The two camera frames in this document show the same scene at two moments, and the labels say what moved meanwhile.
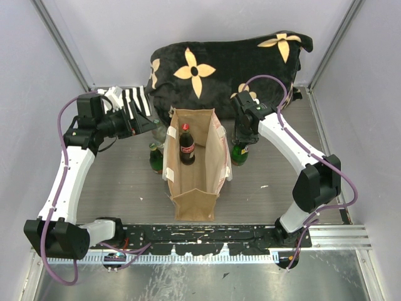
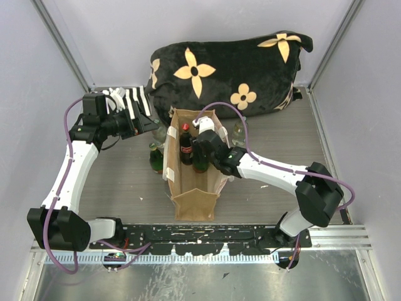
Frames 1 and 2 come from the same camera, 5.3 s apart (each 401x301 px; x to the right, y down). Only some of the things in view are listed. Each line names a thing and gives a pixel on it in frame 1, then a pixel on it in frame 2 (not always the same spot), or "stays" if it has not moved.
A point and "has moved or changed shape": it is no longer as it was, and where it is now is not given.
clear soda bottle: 160,133 stays
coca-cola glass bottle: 187,146 stays
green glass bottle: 239,154 has moved or changed shape
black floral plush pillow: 201,75 stays
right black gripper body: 245,135 to 197,148
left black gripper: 143,123 stays
